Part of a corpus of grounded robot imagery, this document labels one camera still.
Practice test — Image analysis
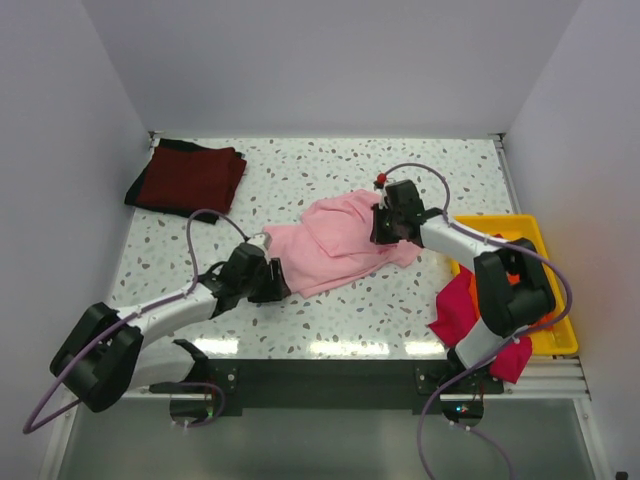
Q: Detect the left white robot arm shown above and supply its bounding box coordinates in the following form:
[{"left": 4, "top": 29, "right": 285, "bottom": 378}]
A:
[{"left": 50, "top": 233, "right": 291, "bottom": 413}]

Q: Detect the magenta t shirt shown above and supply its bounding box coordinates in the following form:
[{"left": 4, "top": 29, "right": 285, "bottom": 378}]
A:
[{"left": 429, "top": 266, "right": 533, "bottom": 383}]

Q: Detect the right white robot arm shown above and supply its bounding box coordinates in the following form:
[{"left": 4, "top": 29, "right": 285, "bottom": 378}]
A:
[{"left": 370, "top": 174, "right": 556, "bottom": 393}]

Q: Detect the folded dark red t shirt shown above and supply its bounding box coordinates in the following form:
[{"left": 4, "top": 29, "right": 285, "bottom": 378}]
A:
[{"left": 134, "top": 145, "right": 248, "bottom": 221}]

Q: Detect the folded black t shirt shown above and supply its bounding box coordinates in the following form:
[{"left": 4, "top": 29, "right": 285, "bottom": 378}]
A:
[{"left": 123, "top": 138, "right": 247, "bottom": 221}]

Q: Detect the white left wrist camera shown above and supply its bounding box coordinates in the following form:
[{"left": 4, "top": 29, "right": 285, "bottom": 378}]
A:
[{"left": 247, "top": 232, "right": 272, "bottom": 253}]

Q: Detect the pink t shirt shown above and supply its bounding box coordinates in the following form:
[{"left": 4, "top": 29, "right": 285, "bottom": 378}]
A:
[{"left": 264, "top": 190, "right": 421, "bottom": 298}]

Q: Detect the orange t shirt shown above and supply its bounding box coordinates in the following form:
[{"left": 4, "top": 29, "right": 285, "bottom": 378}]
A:
[{"left": 468, "top": 274, "right": 552, "bottom": 326}]

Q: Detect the yellow plastic bin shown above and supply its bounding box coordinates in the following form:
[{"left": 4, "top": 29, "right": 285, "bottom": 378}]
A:
[{"left": 455, "top": 214, "right": 579, "bottom": 356}]

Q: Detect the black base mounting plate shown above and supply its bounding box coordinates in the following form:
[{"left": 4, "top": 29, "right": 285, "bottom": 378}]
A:
[{"left": 149, "top": 357, "right": 506, "bottom": 419}]

